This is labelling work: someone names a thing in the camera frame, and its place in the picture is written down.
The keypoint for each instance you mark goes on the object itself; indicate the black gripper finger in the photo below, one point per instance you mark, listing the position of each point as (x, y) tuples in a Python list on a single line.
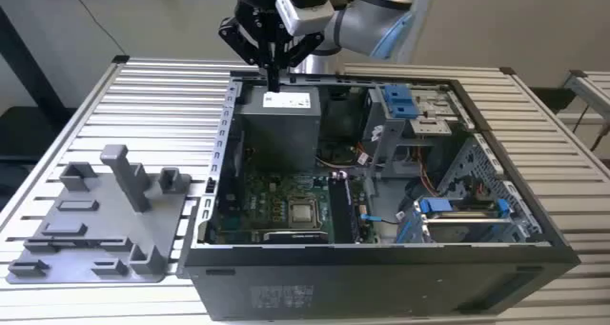
[(302, 50), (240, 39)]

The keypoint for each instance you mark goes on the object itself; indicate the black RAM stick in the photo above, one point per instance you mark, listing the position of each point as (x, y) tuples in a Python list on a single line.
[(80, 241), (342, 210)]

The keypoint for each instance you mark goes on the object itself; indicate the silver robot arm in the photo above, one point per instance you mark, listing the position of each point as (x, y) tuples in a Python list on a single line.
[(362, 28)]

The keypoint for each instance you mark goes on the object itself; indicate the white RAM slot clip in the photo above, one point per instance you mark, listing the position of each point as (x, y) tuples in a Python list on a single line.
[(339, 175)]

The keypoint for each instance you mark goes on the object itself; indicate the grey power supply unit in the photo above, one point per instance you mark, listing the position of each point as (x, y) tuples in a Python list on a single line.
[(279, 135)]

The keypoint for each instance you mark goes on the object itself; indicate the blue drive carrier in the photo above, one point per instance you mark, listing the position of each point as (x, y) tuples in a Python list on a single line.
[(399, 101)]

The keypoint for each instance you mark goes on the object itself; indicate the grey metal drive cage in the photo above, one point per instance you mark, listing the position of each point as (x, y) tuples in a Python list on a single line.
[(395, 135)]

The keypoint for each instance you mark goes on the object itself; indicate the green motherboard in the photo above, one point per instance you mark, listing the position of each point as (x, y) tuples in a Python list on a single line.
[(267, 200)]

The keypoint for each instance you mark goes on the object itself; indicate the silver CPU in socket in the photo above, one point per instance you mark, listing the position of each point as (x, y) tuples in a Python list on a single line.
[(303, 215)]

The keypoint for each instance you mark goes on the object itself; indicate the black graphics card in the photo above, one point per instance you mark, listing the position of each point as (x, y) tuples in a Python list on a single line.
[(295, 237)]

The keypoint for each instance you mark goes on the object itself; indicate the hard disk in blue carrier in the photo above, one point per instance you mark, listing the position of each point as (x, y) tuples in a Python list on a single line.
[(457, 218)]

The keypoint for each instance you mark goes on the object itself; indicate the grey plastic parts rack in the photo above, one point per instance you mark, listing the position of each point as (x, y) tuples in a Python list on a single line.
[(91, 218)]

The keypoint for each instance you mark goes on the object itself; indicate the metal slat side table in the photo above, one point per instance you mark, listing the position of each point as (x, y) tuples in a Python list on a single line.
[(589, 89)]

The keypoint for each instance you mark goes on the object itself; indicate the black open PC case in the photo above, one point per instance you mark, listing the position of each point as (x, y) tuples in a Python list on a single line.
[(362, 282)]

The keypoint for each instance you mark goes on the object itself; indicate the black desk frame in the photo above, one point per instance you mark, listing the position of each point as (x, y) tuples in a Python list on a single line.
[(28, 125)]

